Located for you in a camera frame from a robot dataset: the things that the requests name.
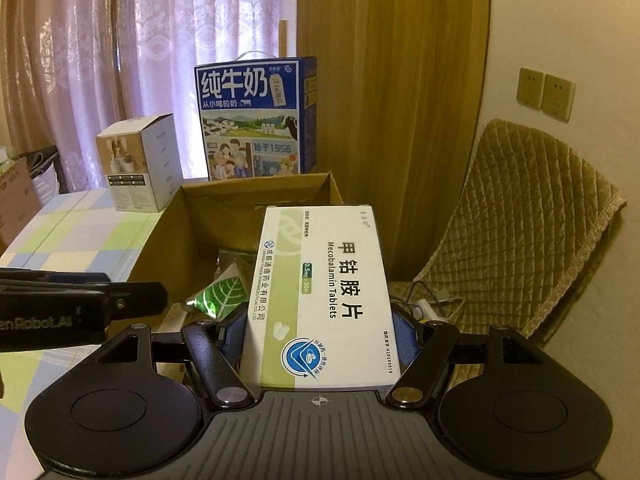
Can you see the green leaf-print packet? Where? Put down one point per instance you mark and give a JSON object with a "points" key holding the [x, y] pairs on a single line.
{"points": [[220, 292]]}

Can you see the quilted beige chair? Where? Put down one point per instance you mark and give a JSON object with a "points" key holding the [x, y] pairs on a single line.
{"points": [[530, 210]]}

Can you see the checked tablecloth desktop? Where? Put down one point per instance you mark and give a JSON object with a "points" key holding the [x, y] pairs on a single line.
{"points": [[75, 230]]}

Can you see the white green-striped medicine box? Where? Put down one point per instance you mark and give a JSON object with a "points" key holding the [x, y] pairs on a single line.
{"points": [[320, 300]]}

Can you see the brown cardboard flap box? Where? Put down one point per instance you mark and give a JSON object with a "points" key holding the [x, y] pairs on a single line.
{"points": [[17, 200]]}

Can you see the white power adapter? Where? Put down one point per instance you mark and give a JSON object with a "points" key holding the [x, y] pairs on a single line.
{"points": [[432, 309]]}

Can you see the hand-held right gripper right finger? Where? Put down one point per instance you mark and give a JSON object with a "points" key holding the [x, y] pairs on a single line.
{"points": [[406, 331]]}

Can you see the brown curtain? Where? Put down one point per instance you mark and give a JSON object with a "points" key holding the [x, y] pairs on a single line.
{"points": [[400, 85]]}

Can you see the sheer pink curtain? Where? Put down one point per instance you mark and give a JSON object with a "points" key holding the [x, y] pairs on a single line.
{"points": [[100, 60]]}

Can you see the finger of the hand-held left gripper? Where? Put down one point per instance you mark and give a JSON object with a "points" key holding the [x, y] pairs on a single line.
{"points": [[135, 300], [60, 278]]}

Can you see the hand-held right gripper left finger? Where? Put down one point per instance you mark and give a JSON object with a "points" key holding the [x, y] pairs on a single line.
{"points": [[233, 334]]}

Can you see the blue milk carton box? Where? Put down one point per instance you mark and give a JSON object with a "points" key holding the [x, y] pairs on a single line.
{"points": [[250, 125]]}

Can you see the white bag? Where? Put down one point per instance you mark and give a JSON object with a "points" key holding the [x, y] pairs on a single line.
{"points": [[47, 185]]}

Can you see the white humidifier product box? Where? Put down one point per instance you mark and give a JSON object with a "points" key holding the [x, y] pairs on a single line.
{"points": [[135, 180]]}

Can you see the wooden pole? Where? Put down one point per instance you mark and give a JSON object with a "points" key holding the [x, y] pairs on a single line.
{"points": [[283, 37]]}

